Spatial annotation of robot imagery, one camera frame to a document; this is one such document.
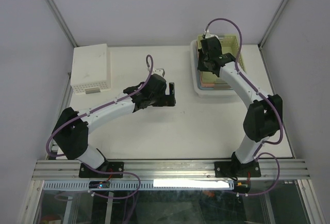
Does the green perforated basket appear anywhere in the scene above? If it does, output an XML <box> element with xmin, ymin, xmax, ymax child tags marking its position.
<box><xmin>197</xmin><ymin>34</ymin><xmax>239</xmax><ymax>87</ymax></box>

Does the white perforated basket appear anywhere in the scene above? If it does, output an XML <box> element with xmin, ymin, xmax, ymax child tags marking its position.
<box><xmin>71</xmin><ymin>43</ymin><xmax>111</xmax><ymax>95</ymax></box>

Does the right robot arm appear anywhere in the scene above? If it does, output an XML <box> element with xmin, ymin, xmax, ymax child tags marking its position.
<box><xmin>197</xmin><ymin>36</ymin><xmax>283</xmax><ymax>176</ymax></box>

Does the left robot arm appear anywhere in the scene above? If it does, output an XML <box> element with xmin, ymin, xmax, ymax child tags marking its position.
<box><xmin>52</xmin><ymin>74</ymin><xmax>176</xmax><ymax>177</ymax></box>

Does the pink perforated basket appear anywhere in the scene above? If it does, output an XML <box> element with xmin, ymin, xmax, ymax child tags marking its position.
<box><xmin>196</xmin><ymin>40</ymin><xmax>247</xmax><ymax>88</ymax></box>

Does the white bottom basket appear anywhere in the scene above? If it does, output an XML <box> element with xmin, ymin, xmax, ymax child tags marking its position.
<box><xmin>190</xmin><ymin>39</ymin><xmax>237</xmax><ymax>98</ymax></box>

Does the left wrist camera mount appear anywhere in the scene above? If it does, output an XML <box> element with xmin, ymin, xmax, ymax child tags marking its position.
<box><xmin>152</xmin><ymin>68</ymin><xmax>166</xmax><ymax>78</ymax></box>

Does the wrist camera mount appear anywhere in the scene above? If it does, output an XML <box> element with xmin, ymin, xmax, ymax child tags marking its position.
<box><xmin>152</xmin><ymin>68</ymin><xmax>166</xmax><ymax>78</ymax></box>
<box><xmin>202</xmin><ymin>29</ymin><xmax>219</xmax><ymax>39</ymax></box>

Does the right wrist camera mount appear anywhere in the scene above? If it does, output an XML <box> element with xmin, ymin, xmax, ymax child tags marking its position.
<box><xmin>202</xmin><ymin>29</ymin><xmax>219</xmax><ymax>39</ymax></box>

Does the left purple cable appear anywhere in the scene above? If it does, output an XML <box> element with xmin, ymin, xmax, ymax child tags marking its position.
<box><xmin>45</xmin><ymin>55</ymin><xmax>155</xmax><ymax>157</ymax></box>

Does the purple cable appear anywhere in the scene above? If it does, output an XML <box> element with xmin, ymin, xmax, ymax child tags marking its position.
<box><xmin>45</xmin><ymin>55</ymin><xmax>155</xmax><ymax>157</ymax></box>
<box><xmin>205</xmin><ymin>18</ymin><xmax>285</xmax><ymax>198</ymax></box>

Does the white slotted cable duct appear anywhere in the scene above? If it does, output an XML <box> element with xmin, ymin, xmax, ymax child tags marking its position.
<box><xmin>43</xmin><ymin>179</ymin><xmax>234</xmax><ymax>191</ymax></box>

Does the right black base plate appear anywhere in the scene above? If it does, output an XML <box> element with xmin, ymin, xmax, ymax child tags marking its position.
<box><xmin>214</xmin><ymin>161</ymin><xmax>261</xmax><ymax>179</ymax></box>

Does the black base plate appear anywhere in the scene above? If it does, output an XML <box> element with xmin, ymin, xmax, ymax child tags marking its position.
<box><xmin>214</xmin><ymin>161</ymin><xmax>261</xmax><ymax>179</ymax></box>
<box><xmin>78</xmin><ymin>161</ymin><xmax>124</xmax><ymax>179</ymax></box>

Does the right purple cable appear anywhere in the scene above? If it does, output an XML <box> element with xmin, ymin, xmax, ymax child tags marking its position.
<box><xmin>205</xmin><ymin>18</ymin><xmax>285</xmax><ymax>198</ymax></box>

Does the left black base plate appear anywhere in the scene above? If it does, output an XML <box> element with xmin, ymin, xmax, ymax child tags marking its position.
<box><xmin>78</xmin><ymin>161</ymin><xmax>124</xmax><ymax>179</ymax></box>

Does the aluminium mounting rail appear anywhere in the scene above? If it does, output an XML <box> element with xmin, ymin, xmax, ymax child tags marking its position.
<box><xmin>32</xmin><ymin>158</ymin><xmax>310</xmax><ymax>181</ymax></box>

